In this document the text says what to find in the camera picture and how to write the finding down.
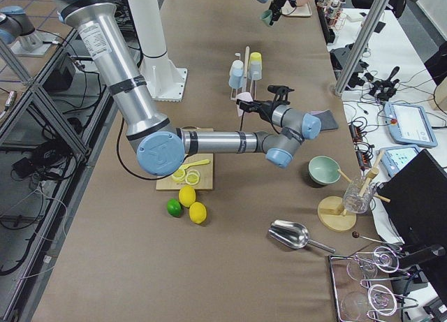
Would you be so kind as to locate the blue teach pendant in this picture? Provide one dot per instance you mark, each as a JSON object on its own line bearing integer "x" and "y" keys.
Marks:
{"x": 395, "y": 158}
{"x": 409, "y": 124}

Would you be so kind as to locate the pink plastic cup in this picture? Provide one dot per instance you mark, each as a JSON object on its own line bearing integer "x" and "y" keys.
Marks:
{"x": 245, "y": 96}

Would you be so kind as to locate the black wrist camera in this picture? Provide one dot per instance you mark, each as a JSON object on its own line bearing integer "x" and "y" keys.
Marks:
{"x": 280, "y": 89}

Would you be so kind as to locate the wire glass rack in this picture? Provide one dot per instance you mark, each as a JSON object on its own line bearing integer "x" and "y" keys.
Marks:
{"x": 361, "y": 285}

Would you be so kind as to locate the black monitor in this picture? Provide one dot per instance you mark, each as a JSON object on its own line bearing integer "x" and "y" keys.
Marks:
{"x": 417, "y": 206}

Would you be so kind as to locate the yellow plastic cup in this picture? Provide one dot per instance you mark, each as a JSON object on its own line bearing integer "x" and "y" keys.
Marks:
{"x": 255, "y": 58}

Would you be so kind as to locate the bamboo cutting board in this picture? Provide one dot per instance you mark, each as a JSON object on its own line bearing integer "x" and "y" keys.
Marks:
{"x": 206, "y": 175}

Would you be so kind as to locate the clear glass mug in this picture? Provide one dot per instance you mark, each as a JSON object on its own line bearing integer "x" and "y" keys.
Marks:
{"x": 352, "y": 200}

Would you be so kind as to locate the grey folded cloth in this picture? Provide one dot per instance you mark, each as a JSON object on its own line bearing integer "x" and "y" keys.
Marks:
{"x": 328, "y": 121}

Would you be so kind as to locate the white wire cup rack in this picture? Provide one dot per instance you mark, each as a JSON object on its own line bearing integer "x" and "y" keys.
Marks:
{"x": 245, "y": 58}

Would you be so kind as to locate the metal scoop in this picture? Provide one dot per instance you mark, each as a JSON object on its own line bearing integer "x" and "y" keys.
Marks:
{"x": 295, "y": 235}

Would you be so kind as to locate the white plastic cup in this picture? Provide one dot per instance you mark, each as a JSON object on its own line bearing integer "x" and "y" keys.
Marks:
{"x": 236, "y": 65}

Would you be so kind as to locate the mint green bowl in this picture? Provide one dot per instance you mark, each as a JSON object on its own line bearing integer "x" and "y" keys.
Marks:
{"x": 324, "y": 170}

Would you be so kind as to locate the aluminium frame post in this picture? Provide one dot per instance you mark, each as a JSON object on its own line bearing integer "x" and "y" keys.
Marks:
{"x": 360, "y": 44}

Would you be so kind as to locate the yellow plastic knife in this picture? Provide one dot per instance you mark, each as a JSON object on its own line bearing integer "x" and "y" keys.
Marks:
{"x": 195, "y": 163}

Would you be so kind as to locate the wooden mug tree stand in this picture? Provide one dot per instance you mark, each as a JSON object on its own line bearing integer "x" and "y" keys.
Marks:
{"x": 331, "y": 211}

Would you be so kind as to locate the lemon slice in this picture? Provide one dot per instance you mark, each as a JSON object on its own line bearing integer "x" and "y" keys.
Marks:
{"x": 192, "y": 177}
{"x": 179, "y": 175}

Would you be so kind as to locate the beige plastic tray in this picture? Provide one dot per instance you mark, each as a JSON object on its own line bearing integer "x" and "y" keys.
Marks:
{"x": 300, "y": 11}

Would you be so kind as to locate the light blue plastic cup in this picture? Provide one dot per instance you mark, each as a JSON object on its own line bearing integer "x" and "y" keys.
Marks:
{"x": 235, "y": 79}

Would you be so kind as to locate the whole yellow lemon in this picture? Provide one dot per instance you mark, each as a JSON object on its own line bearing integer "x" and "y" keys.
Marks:
{"x": 197, "y": 213}
{"x": 187, "y": 196}

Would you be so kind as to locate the grey plastic cup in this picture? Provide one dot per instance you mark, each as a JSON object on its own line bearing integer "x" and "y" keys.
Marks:
{"x": 255, "y": 70}

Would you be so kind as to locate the green plastic cup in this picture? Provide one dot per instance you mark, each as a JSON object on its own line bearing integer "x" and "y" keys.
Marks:
{"x": 266, "y": 18}

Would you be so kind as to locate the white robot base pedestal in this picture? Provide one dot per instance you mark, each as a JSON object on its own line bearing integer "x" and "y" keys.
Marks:
{"x": 165, "y": 81}

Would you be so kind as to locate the green lime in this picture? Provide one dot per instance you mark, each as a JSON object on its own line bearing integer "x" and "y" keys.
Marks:
{"x": 174, "y": 208}

